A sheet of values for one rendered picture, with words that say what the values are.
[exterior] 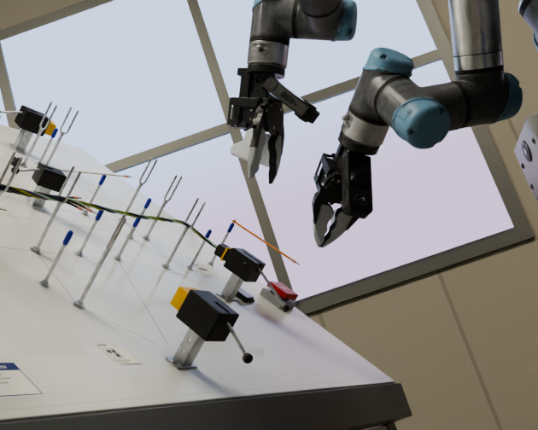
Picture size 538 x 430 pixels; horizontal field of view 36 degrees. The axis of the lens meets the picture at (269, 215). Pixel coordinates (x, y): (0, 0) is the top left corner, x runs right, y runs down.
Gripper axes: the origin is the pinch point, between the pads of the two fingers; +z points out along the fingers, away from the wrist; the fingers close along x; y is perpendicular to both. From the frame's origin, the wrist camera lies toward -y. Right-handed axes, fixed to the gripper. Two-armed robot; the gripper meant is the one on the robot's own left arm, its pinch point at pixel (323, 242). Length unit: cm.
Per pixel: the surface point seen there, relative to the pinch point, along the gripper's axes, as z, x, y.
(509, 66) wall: -7, -93, 131
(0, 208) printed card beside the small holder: 5, 55, 0
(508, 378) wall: 65, -96, 57
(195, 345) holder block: 0.6, 25.4, -33.6
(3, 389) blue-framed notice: -7, 49, -56
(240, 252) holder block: 8.1, 12.4, 4.8
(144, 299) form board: 7.9, 30.4, -14.6
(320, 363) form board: 17.5, -3.4, -11.3
